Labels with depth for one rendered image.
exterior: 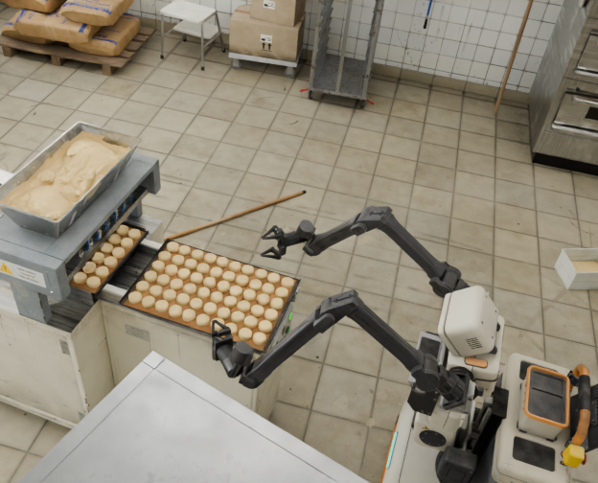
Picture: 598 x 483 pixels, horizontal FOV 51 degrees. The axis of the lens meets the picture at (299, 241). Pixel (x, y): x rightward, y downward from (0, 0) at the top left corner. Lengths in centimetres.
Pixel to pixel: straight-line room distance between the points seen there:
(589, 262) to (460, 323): 249
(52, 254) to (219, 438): 139
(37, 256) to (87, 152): 48
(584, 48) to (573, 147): 79
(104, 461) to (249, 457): 23
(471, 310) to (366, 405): 134
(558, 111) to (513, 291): 156
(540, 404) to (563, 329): 167
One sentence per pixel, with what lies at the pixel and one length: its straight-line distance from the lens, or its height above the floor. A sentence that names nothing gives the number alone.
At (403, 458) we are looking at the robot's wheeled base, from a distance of 293.
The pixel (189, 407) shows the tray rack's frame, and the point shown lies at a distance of 113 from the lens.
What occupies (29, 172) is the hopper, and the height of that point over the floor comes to 130.
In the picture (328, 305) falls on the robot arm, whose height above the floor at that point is 130.
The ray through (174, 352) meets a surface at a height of 67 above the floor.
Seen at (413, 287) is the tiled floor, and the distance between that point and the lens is 397.
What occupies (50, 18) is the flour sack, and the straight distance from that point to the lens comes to 597.
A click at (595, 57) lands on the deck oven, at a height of 96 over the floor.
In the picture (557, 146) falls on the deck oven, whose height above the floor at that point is 21.
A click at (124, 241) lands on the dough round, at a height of 92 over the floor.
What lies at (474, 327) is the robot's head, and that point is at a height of 125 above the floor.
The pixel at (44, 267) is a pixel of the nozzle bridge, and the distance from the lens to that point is 233.
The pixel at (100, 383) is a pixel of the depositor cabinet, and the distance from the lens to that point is 296.
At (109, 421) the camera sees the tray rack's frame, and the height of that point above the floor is 182.
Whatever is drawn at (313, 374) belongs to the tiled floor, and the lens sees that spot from 343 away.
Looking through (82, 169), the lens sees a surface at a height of 128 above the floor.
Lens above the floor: 277
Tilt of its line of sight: 42 degrees down
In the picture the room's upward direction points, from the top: 7 degrees clockwise
